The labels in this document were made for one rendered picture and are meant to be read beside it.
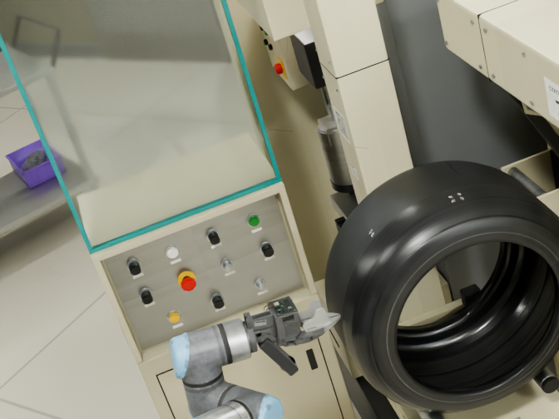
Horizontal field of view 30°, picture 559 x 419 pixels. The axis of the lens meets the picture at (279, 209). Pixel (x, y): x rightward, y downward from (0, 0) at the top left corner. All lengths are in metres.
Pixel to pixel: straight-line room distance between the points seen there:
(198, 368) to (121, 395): 2.22
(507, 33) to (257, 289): 1.24
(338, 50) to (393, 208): 0.38
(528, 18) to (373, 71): 0.44
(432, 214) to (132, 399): 2.44
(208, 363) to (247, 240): 0.74
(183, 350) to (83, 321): 2.80
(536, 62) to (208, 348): 0.89
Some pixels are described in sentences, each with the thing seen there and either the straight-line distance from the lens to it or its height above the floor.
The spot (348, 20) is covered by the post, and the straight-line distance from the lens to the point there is 2.34.
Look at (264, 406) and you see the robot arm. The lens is 2.19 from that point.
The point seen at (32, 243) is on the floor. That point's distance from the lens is 5.87.
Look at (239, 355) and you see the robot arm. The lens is 2.25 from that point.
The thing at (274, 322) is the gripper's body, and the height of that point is 1.30.
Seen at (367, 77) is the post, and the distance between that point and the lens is 2.39.
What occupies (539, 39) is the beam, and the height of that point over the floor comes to 1.78.
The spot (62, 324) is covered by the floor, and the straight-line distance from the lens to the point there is 5.06.
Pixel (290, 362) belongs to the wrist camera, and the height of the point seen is 1.18.
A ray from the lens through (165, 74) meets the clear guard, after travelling 2.65.
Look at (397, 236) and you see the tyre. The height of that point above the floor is 1.42.
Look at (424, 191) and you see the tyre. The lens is 2.26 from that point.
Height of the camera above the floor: 2.59
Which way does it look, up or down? 29 degrees down
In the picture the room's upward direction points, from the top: 17 degrees counter-clockwise
